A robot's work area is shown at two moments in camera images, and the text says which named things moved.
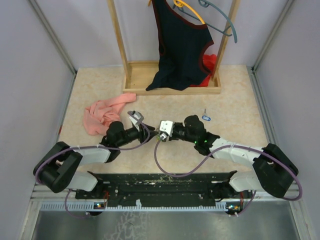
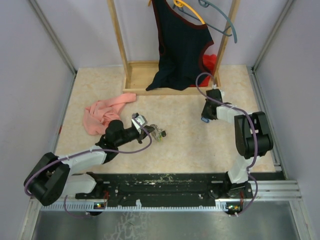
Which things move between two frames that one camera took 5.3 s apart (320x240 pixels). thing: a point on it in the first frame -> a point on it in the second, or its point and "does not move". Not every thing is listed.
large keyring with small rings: (158, 137) does not move
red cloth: (209, 62) does not move
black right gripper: (173, 137) -> (206, 103)
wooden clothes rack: (137, 73) does not move
